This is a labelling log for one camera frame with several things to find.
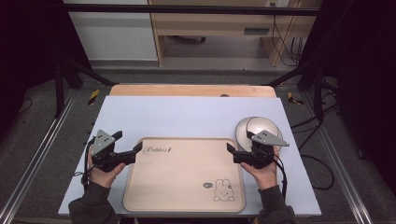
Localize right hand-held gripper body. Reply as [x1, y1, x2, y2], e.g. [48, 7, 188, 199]
[233, 129, 290, 170]

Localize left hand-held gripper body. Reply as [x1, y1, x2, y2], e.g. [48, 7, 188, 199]
[90, 129, 136, 174]

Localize person's left hand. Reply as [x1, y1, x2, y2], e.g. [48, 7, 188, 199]
[87, 146, 127, 189]

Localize person's right hand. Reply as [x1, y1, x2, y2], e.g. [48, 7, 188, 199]
[239, 146, 280, 191]

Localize silver round plate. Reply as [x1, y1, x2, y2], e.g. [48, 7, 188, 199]
[234, 116, 285, 154]

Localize small white plate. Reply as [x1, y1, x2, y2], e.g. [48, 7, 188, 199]
[245, 116, 280, 139]

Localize yellow black tape strip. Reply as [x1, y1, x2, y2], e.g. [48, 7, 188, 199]
[286, 91, 305, 105]
[87, 89, 101, 106]

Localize wooden tray with rabbit print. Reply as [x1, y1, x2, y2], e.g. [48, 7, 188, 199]
[122, 136, 247, 214]

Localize white cabinet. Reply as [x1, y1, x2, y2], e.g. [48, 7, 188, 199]
[63, 0, 159, 62]

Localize light wooden desk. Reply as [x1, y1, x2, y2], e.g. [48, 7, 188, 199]
[148, 0, 322, 67]

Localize black curtain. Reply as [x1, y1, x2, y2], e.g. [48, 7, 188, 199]
[298, 0, 396, 189]
[0, 0, 92, 143]

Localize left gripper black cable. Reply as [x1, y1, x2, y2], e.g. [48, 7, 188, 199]
[80, 137, 95, 188]

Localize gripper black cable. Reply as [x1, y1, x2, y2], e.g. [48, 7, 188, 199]
[80, 137, 95, 188]
[272, 153, 288, 201]

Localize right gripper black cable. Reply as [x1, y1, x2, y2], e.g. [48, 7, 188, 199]
[272, 153, 288, 201]

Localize black metal frame stand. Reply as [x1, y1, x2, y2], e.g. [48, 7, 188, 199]
[53, 57, 117, 119]
[266, 60, 325, 121]

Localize aluminium floor rail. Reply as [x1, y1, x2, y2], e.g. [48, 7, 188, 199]
[302, 92, 375, 224]
[0, 89, 78, 224]

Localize black floor cable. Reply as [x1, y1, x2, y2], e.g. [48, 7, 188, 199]
[290, 104, 340, 191]

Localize black hanging cables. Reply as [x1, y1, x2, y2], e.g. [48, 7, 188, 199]
[272, 14, 305, 67]

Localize black horizontal frame bar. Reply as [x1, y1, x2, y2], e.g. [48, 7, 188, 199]
[63, 3, 322, 17]

